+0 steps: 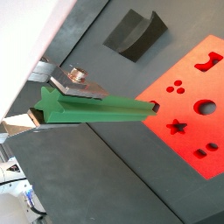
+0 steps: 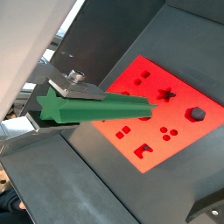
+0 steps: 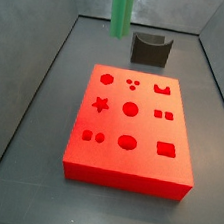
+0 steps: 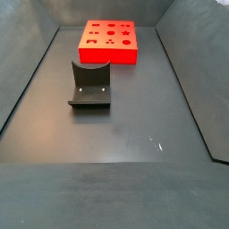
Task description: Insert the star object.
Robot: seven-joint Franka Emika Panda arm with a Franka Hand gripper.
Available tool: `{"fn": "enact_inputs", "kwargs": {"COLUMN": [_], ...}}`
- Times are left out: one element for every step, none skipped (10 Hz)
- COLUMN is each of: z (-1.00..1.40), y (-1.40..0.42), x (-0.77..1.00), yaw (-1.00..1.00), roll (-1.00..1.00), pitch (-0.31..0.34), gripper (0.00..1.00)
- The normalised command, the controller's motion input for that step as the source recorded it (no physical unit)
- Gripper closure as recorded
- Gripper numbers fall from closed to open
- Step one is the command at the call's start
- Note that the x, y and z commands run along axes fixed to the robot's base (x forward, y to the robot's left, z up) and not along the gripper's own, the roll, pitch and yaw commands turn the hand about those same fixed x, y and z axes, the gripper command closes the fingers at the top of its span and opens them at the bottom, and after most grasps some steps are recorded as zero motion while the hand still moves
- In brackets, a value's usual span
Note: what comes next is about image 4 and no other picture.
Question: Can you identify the black curved holder bracket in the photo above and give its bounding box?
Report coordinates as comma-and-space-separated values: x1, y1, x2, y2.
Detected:
68, 62, 111, 107

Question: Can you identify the red shape sorter box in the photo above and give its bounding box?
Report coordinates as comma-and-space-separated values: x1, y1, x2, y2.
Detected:
78, 20, 138, 64

